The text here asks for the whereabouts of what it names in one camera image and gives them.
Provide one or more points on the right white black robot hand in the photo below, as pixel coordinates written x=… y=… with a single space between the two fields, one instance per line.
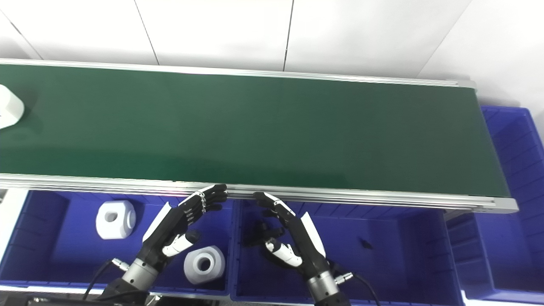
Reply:
x=304 y=242

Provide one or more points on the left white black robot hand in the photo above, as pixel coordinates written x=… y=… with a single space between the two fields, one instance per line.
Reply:
x=170 y=229

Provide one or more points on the white part with holes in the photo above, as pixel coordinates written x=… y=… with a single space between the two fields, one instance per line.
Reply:
x=204 y=264
x=117 y=219
x=9 y=108

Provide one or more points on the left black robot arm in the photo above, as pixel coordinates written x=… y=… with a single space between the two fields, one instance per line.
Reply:
x=138 y=276

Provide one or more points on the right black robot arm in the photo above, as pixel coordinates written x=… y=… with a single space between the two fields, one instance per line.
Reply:
x=324 y=290

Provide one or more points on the green conveyor belt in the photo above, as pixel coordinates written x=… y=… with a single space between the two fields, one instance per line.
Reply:
x=263 y=131
x=340 y=197

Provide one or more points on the small black part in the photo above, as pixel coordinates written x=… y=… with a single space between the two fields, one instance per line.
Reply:
x=366 y=244

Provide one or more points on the blue bin with black parts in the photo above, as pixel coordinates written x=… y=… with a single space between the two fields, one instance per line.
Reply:
x=382 y=263

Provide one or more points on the blue bin with white parts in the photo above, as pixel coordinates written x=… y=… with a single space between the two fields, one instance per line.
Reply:
x=63 y=238

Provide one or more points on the empty blue bin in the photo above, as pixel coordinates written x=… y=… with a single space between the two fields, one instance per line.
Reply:
x=514 y=204

